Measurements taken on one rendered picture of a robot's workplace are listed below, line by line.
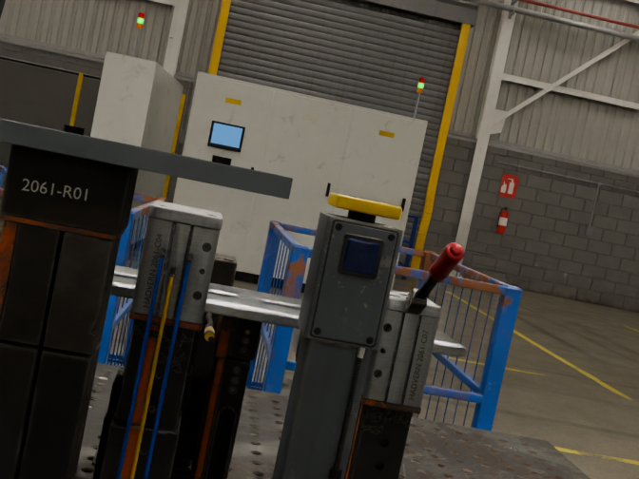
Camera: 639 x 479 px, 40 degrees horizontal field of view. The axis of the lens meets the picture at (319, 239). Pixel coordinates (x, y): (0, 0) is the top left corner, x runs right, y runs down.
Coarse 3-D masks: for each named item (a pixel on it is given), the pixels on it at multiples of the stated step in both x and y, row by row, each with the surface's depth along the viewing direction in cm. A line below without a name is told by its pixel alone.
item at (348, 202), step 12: (336, 204) 78; (348, 204) 78; (360, 204) 78; (372, 204) 78; (384, 204) 78; (348, 216) 80; (360, 216) 80; (372, 216) 80; (384, 216) 78; (396, 216) 78
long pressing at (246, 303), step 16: (128, 272) 115; (112, 288) 102; (128, 288) 103; (224, 288) 118; (240, 288) 121; (208, 304) 104; (224, 304) 104; (240, 304) 105; (256, 304) 110; (272, 304) 113; (288, 304) 116; (256, 320) 105; (272, 320) 105; (288, 320) 105; (448, 336) 118; (432, 352) 108; (448, 352) 108; (464, 352) 110
